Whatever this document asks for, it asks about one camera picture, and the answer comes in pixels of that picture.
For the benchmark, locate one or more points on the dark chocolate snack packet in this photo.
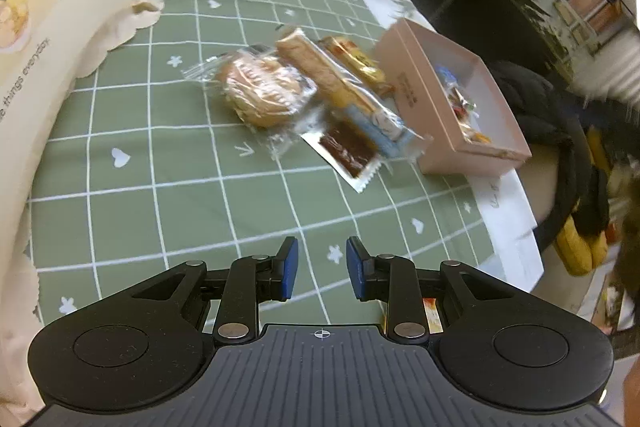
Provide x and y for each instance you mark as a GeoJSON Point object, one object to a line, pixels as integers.
{"type": "Point", "coordinates": [345, 147]}

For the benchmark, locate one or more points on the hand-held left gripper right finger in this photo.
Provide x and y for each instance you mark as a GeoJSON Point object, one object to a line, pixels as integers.
{"type": "Point", "coordinates": [354, 267]}

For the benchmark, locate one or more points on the cream cartoon printed bag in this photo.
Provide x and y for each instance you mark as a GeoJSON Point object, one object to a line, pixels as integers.
{"type": "Point", "coordinates": [40, 32]}

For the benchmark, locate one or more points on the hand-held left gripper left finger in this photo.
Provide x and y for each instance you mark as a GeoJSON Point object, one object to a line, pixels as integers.
{"type": "Point", "coordinates": [291, 267]}

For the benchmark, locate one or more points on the clear pastry packet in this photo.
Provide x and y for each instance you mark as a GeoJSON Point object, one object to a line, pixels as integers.
{"type": "Point", "coordinates": [255, 94]}

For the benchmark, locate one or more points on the black jacket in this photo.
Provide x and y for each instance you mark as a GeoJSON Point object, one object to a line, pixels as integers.
{"type": "Point", "coordinates": [540, 107]}

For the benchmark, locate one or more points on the long bread stick packet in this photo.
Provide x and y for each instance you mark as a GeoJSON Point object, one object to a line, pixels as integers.
{"type": "Point", "coordinates": [320, 67]}

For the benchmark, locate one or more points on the brown twisted snack packet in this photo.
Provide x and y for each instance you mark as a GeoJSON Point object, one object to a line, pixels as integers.
{"type": "Point", "coordinates": [475, 134]}

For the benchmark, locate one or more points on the beige chair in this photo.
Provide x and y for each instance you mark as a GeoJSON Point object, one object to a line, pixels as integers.
{"type": "Point", "coordinates": [542, 177]}

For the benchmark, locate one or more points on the yellow cloth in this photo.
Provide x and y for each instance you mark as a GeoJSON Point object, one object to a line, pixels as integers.
{"type": "Point", "coordinates": [580, 252]}

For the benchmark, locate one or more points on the gold snack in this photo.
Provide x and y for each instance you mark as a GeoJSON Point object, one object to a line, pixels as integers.
{"type": "Point", "coordinates": [350, 57]}

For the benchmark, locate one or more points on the green checked tablecloth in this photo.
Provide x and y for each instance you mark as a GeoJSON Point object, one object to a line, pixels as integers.
{"type": "Point", "coordinates": [150, 207]}

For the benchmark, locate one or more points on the pink cardboard box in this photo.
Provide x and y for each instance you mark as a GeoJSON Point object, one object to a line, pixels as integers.
{"type": "Point", "coordinates": [415, 97]}

